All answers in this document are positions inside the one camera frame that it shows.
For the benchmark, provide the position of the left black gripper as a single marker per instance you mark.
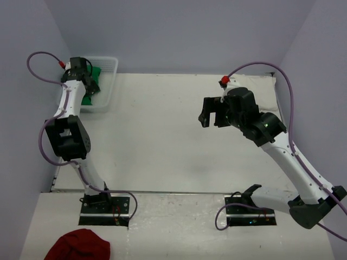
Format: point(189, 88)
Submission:
point(92, 89)

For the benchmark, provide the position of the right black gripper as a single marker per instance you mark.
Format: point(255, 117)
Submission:
point(211, 105)

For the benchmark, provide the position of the green t shirt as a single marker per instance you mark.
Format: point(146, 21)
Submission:
point(91, 81)

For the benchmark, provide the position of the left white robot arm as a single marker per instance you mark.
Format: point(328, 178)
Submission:
point(68, 137)

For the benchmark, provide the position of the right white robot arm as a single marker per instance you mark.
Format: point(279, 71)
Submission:
point(314, 197)

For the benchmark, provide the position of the white plastic basket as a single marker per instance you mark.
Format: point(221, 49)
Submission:
point(106, 82)

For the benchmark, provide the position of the folded white t shirt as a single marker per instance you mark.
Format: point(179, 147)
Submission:
point(263, 88)

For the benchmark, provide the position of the red t shirt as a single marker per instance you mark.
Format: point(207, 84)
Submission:
point(80, 244)

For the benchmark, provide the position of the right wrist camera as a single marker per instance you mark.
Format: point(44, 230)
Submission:
point(227, 83)

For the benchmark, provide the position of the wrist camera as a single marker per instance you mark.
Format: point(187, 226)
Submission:
point(65, 66)
point(227, 83)

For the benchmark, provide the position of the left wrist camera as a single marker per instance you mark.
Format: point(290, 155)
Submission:
point(65, 66)

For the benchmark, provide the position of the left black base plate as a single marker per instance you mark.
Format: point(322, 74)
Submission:
point(112, 213)

